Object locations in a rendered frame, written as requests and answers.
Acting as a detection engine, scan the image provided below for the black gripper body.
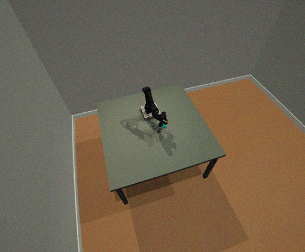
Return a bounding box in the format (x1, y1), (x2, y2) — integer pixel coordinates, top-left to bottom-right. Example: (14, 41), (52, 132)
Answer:
(158, 119), (164, 127)

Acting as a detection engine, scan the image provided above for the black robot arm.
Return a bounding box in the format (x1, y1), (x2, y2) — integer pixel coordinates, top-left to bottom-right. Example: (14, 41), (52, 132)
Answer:
(142, 86), (167, 120)

